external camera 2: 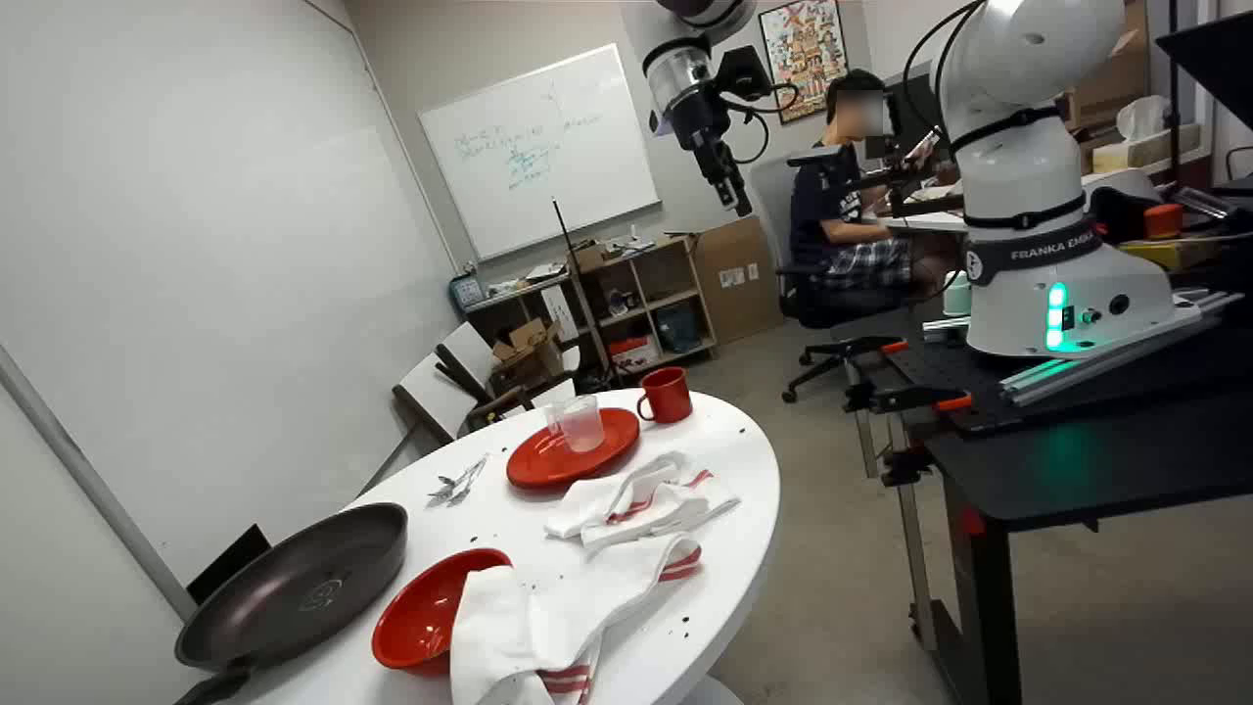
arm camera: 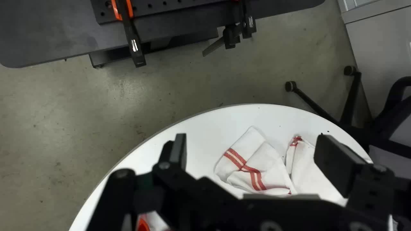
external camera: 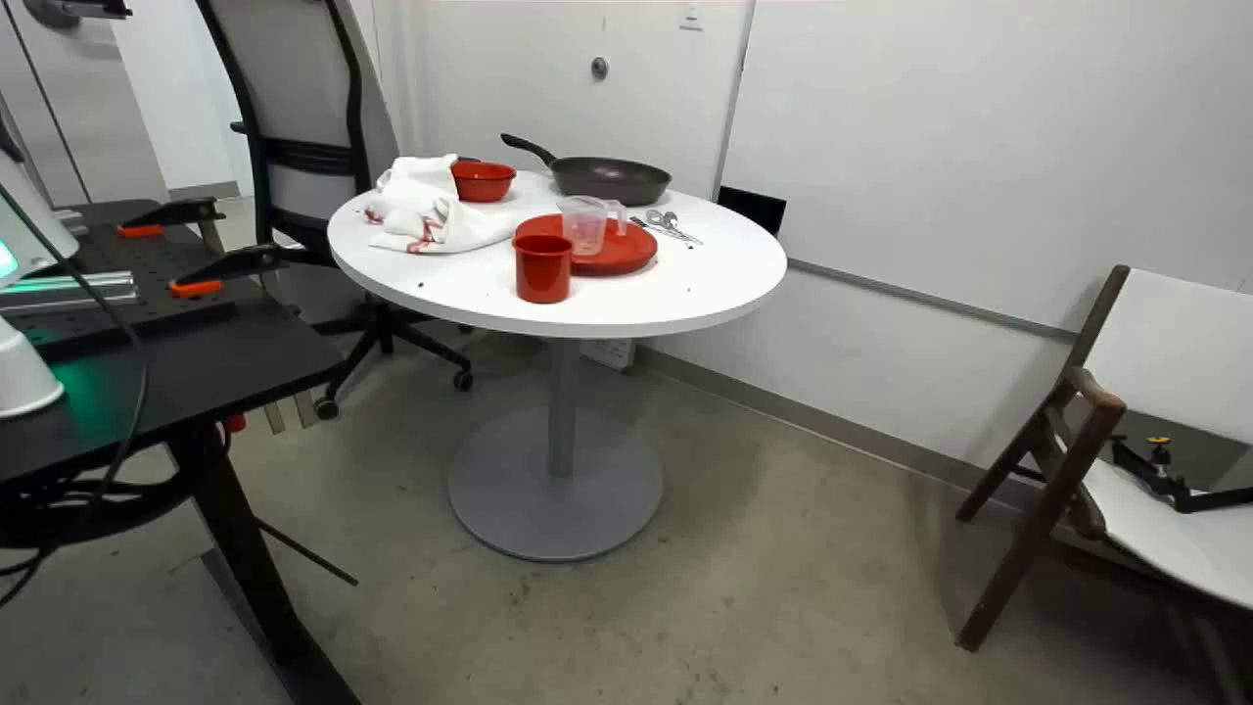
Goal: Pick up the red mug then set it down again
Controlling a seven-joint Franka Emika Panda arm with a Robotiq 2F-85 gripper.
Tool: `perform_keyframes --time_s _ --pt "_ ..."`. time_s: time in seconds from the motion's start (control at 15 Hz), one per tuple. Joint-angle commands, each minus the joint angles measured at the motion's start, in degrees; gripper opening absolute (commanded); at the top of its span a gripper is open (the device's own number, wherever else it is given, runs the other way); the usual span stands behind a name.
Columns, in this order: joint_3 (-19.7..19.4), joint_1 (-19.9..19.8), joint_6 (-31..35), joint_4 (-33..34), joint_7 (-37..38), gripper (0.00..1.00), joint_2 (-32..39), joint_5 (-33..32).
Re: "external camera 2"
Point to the metal spoon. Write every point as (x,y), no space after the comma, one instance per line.
(454,487)

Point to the white red striped towel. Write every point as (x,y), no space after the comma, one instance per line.
(539,645)

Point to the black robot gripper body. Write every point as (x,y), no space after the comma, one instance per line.
(697,122)

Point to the white red striped cloth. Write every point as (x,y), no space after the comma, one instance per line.
(663,495)

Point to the whiteboard on wall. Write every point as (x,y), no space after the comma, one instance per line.
(543,153)

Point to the round white table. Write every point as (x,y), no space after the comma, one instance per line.
(646,658)

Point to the red plate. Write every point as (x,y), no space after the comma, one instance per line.
(549,465)

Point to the clear plastic cup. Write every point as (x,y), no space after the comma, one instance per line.
(582,426)

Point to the wooden shelf unit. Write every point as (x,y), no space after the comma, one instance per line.
(642,306)

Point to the red mug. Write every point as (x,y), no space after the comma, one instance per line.
(663,398)

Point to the black office chair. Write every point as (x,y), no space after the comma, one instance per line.
(824,327)

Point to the seated person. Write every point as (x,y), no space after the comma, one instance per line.
(840,248)

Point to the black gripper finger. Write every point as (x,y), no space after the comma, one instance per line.
(724,193)
(741,201)

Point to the colourful wall poster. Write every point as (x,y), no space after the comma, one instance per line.
(805,41)

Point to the black robot desk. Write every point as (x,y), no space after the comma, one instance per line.
(1164,427)

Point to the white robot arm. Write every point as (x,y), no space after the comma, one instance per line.
(1044,285)

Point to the cardboard box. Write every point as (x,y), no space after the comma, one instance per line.
(736,280)

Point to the dark frying pan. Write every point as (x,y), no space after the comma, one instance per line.
(291,596)

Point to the wooden folding chair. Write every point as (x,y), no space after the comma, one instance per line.
(464,385)

